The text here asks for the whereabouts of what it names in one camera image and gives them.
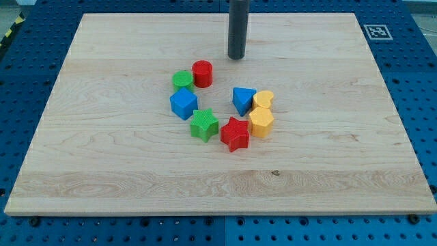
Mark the green star block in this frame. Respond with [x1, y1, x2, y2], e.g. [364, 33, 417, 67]
[190, 108, 219, 143]

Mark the red star block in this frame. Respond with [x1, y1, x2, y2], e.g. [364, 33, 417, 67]
[221, 117, 250, 152]

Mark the black bolt front left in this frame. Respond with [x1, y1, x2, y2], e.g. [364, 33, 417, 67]
[28, 217, 41, 228]

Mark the yellow hexagon block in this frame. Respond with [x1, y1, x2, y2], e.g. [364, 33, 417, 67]
[249, 107, 274, 138]

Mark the blue triangle block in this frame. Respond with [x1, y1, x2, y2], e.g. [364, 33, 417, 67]
[232, 87, 257, 116]

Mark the red cylinder block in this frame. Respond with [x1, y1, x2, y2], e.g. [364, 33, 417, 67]
[192, 60, 213, 88]

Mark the black bolt front right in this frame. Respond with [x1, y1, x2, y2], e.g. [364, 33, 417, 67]
[408, 214, 421, 225]

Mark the white fiducial marker tag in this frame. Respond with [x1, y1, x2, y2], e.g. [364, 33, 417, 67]
[363, 24, 393, 40]

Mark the green cylinder block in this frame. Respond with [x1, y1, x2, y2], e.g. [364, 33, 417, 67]
[172, 70, 194, 92]

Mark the yellow heart block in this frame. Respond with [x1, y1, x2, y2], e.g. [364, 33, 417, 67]
[252, 90, 274, 109]

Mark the black bolt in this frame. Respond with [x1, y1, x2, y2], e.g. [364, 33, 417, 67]
[408, 214, 421, 225]
[28, 217, 41, 228]

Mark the blue cube block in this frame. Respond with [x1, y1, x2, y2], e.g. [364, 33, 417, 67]
[169, 88, 198, 120]

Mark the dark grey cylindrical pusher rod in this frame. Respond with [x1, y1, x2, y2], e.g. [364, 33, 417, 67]
[227, 0, 250, 60]

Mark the light wooden board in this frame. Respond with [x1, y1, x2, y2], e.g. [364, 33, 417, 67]
[5, 13, 436, 216]

